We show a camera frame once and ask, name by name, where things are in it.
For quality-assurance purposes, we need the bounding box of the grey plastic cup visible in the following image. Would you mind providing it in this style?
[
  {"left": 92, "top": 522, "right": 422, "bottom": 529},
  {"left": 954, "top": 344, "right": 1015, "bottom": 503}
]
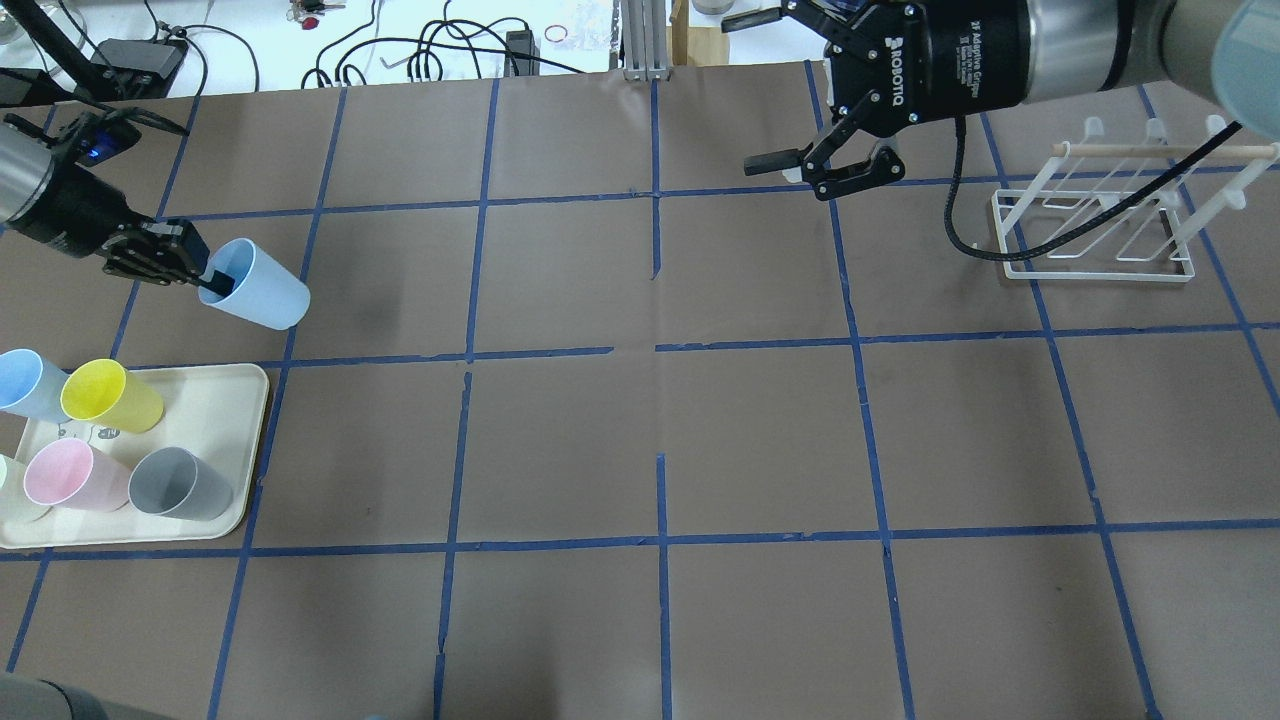
[{"left": 128, "top": 447, "right": 234, "bottom": 521}]

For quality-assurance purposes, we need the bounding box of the aluminium frame post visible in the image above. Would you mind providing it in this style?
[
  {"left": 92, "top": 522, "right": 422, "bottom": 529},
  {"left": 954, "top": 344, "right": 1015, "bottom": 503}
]
[{"left": 617, "top": 0, "right": 671, "bottom": 82}]

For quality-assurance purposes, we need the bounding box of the pink plastic cup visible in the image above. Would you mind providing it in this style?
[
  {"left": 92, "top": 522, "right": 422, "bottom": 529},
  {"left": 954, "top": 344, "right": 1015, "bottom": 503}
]
[{"left": 23, "top": 438, "right": 132, "bottom": 512}]

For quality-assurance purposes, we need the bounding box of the cream plastic tray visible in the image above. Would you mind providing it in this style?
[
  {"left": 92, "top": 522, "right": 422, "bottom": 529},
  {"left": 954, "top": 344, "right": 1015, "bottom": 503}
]
[{"left": 0, "top": 363, "right": 271, "bottom": 551}]

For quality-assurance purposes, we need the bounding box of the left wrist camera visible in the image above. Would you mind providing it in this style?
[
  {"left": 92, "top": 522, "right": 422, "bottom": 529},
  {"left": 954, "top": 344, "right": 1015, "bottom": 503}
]
[{"left": 3, "top": 106, "right": 189, "bottom": 168}]

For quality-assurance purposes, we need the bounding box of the blue plastic cup on tray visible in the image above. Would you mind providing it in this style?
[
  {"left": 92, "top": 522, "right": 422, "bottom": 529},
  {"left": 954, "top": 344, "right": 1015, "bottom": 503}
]
[{"left": 1, "top": 348, "right": 70, "bottom": 424}]

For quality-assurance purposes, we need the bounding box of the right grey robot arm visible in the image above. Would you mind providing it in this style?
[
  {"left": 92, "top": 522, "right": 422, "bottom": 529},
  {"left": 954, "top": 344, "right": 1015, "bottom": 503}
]
[{"left": 721, "top": 1, "right": 1279, "bottom": 201}]

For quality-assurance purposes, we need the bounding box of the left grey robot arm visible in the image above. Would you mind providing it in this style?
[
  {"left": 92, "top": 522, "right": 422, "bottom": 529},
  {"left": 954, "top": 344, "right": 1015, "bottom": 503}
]
[{"left": 1, "top": 111, "right": 236, "bottom": 299}]

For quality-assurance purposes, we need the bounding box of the yellow plastic cup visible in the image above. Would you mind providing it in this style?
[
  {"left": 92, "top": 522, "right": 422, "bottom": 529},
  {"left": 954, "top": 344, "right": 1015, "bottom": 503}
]
[{"left": 59, "top": 357, "right": 165, "bottom": 434}]

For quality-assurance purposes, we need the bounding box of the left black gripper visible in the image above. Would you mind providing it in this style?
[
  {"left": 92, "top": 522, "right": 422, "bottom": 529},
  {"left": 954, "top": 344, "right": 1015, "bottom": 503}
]
[{"left": 10, "top": 164, "right": 237, "bottom": 299}]

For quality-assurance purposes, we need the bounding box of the black power adapter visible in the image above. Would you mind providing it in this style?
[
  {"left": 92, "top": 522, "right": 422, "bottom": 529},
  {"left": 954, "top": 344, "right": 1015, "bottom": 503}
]
[{"left": 90, "top": 38, "right": 189, "bottom": 100}]

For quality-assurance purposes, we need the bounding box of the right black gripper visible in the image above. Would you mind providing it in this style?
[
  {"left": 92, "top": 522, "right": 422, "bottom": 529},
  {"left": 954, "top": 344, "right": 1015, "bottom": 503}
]
[{"left": 721, "top": 1, "right": 1030, "bottom": 201}]

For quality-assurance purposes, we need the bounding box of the white wire cup rack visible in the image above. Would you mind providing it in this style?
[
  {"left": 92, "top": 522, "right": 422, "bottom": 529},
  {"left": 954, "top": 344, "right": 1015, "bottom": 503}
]
[{"left": 989, "top": 114, "right": 1277, "bottom": 283}]

